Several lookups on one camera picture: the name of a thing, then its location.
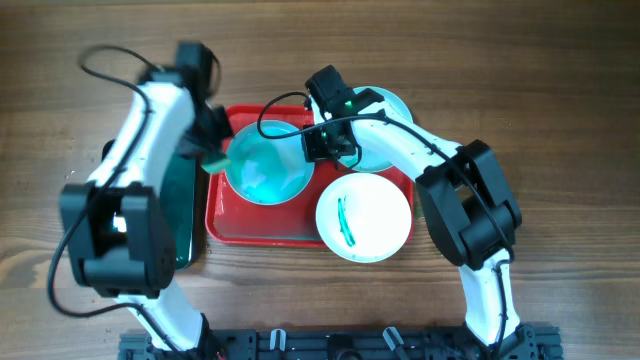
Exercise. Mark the black water tray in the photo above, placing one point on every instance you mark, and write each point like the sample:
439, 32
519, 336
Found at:
173, 211

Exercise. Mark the green yellow sponge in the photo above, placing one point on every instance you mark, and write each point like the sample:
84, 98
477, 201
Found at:
215, 163

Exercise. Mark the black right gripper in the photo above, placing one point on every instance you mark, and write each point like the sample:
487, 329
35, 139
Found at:
314, 154

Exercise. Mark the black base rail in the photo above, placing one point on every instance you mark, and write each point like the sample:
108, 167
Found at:
528, 342

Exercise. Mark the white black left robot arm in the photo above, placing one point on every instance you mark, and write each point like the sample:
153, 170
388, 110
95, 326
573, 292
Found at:
116, 232

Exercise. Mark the white plate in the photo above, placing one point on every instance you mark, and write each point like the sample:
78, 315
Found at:
363, 218

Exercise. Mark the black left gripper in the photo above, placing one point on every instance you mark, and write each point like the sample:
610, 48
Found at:
191, 150

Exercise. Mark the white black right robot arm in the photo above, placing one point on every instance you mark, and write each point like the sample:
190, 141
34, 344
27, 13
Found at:
470, 211

